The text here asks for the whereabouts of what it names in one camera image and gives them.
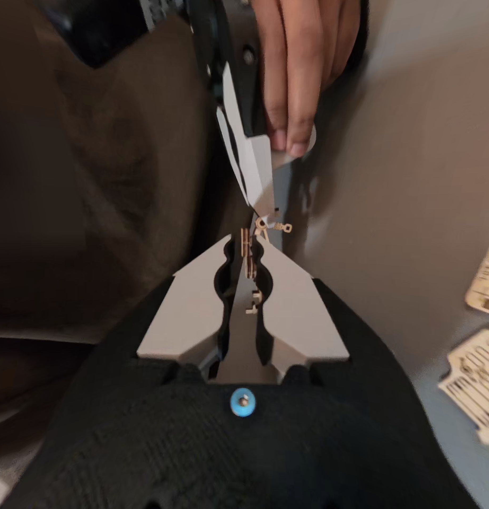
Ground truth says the full wooden puzzle sheet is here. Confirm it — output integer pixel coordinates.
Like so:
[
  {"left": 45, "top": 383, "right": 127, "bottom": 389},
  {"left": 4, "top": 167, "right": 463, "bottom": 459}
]
[{"left": 465, "top": 230, "right": 489, "bottom": 317}]

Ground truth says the wooden motorcycle model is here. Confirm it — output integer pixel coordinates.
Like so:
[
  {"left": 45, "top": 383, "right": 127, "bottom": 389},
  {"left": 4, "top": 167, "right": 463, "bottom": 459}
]
[{"left": 240, "top": 227, "right": 265, "bottom": 315}]

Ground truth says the person's left hand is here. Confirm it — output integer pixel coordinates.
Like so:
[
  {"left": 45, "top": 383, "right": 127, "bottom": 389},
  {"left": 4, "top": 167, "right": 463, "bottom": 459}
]
[{"left": 252, "top": 0, "right": 363, "bottom": 157}]

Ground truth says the wooden shock absorber link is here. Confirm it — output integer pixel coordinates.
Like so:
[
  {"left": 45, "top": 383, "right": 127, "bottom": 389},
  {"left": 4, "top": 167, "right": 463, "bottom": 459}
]
[{"left": 254, "top": 217, "right": 293, "bottom": 239}]

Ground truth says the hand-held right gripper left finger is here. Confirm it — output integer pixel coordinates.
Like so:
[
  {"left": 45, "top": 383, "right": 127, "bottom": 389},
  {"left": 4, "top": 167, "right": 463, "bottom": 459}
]
[{"left": 136, "top": 234, "right": 235, "bottom": 378}]

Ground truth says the slotted wooden sheet offcut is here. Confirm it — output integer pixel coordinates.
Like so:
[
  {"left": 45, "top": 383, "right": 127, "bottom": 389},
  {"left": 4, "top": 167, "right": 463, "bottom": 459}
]
[{"left": 438, "top": 329, "right": 489, "bottom": 445}]

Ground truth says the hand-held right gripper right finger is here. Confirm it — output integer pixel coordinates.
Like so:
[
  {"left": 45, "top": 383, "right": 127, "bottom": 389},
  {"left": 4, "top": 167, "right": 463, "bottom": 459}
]
[{"left": 255, "top": 236, "right": 351, "bottom": 378}]

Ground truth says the person's olive clothing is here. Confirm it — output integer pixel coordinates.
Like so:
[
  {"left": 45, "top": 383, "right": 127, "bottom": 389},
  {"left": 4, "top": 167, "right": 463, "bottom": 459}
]
[{"left": 0, "top": 0, "right": 249, "bottom": 482}]

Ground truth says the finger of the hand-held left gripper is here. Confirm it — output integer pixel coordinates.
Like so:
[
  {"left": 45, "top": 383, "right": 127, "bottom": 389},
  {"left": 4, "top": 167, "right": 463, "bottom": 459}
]
[
  {"left": 216, "top": 107, "right": 252, "bottom": 206},
  {"left": 222, "top": 63, "right": 279, "bottom": 223}
]

